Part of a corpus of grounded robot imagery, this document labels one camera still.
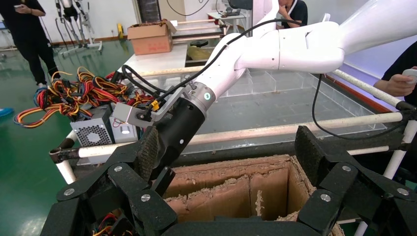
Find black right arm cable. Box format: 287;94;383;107
121;18;303;108

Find clear acrylic divider tray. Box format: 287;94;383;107
140;68;388;154

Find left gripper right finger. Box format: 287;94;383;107
295;125;417;236

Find white pipe cart frame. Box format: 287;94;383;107
49;65;417;236

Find grey power supply, coloured wires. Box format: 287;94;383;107
50;66;155;110
109;116;141;144
13;86;115;148
92;213;134;236

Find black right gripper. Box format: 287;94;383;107
150;97;208;197

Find wooden plank rack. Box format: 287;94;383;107
171;18;229;45

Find white remote control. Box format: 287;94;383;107
402;68;417;86

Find cardboard box with dividers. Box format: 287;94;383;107
163;154;346;236

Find black hanging cable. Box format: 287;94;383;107
311;73;412;141

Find yellow plastic bag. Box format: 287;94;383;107
186;45;214;61

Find seated person in black shirt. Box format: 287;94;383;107
276;0;308;30

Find brown carton with red print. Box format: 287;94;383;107
127;19;178;56

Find person holding white remote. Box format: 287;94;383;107
373;40;417;107

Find person in black clothes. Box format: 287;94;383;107
0;0;61;89

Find white workbench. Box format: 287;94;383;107
119;42;189;76

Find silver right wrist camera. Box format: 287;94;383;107
112;102;155;128

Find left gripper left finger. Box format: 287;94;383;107
39;126;178;236

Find white stand with black arms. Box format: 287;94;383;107
54;0;103;58

